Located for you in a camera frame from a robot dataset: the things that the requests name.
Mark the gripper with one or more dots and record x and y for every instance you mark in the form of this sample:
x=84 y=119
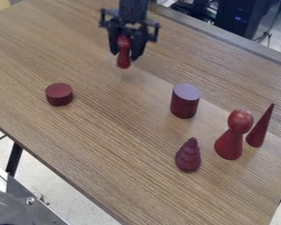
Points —
x=133 y=25

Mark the slim red toy pawn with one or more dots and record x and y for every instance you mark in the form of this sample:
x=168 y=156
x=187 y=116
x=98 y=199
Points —
x=123 y=55

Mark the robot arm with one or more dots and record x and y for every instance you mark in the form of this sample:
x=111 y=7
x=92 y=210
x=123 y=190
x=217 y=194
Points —
x=133 y=8

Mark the ridged red cone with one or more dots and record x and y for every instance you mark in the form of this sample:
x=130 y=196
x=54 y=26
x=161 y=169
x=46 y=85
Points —
x=188 y=156

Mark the red cone with ball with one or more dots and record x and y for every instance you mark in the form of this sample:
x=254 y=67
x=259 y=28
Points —
x=232 y=137

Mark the plain red cone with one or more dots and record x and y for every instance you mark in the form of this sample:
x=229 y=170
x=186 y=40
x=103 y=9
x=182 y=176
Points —
x=261 y=129

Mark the tall red cylinder block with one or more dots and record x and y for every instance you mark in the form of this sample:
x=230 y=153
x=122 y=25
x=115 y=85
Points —
x=184 y=102

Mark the short red cylinder block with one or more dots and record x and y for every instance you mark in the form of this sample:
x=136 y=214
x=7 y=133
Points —
x=59 y=94

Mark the black computer tower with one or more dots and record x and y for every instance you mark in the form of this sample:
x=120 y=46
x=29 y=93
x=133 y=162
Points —
x=240 y=16

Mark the grey metal base plate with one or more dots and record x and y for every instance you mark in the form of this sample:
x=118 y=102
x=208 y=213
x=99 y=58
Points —
x=14 y=205

